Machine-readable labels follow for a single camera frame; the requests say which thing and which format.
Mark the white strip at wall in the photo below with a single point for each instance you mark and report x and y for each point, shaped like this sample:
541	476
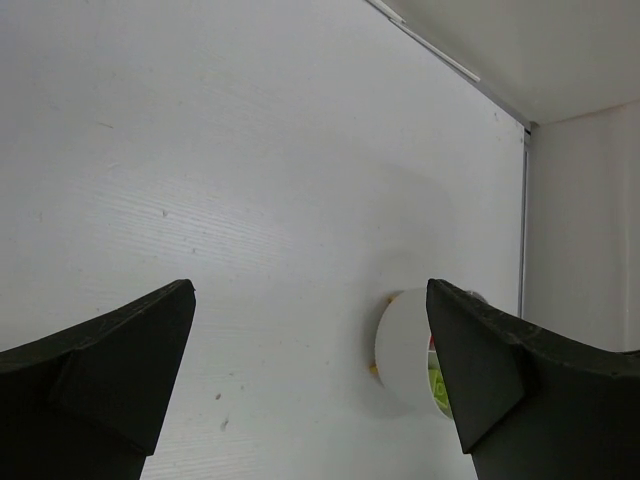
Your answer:
402	25

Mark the lime green lego brick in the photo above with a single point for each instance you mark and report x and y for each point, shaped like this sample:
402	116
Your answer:
437	385

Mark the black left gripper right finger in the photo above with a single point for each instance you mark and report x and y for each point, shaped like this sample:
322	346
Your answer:
529	403

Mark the white round divided container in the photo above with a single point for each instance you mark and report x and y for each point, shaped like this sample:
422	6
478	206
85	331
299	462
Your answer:
400	352

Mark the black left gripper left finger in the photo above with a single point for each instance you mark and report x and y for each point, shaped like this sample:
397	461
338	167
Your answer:
89	402

